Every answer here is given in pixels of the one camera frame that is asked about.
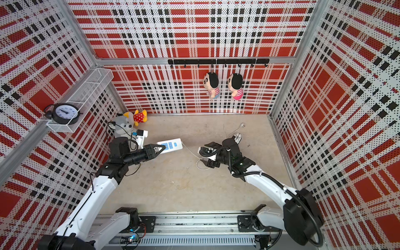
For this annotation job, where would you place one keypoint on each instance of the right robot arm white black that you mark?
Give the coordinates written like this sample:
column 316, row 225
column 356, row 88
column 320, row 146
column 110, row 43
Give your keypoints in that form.
column 298, row 215

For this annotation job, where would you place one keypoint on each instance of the yellow red plush toy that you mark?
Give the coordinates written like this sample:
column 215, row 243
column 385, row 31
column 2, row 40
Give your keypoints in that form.
column 136, row 117

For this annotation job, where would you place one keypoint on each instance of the grey husky plush toy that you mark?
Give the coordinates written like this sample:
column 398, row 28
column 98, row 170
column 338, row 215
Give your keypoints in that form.
column 122, row 127

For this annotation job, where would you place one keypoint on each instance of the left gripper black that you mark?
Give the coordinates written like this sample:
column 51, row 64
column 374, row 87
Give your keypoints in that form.
column 150, row 152

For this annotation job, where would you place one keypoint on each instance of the white wire mesh shelf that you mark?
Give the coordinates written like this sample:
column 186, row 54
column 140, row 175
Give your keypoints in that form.
column 84, row 97

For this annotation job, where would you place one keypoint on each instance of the white computer mouse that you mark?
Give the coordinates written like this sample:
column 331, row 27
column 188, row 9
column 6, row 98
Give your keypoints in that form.
column 238, row 137

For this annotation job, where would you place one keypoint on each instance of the green circuit board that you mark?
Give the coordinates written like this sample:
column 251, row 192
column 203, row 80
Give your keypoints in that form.
column 129, row 240

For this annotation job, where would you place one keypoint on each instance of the black round alarm clock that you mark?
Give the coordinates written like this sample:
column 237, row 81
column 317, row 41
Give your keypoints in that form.
column 63, row 113

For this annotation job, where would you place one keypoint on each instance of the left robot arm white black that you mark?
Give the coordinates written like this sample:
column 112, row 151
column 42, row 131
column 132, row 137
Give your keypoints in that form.
column 74, row 233

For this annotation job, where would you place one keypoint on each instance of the hanging doll blue shorts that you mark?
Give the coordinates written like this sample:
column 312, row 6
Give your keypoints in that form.
column 211, row 84

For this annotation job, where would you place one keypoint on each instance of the black wall hook rail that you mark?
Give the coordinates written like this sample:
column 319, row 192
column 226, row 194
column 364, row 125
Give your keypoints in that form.
column 216, row 61

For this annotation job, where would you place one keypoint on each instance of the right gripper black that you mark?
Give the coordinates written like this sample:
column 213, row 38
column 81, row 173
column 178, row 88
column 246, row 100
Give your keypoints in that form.
column 211, row 163

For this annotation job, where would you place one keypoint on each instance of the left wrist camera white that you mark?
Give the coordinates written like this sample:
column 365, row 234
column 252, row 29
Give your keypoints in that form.
column 140, row 137

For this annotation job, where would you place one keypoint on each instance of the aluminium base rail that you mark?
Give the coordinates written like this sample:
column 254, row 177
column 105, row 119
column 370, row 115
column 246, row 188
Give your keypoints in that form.
column 208, row 230

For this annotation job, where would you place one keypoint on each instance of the hanging doll pink shorts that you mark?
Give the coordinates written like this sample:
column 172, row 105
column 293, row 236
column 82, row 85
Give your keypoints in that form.
column 235, row 83

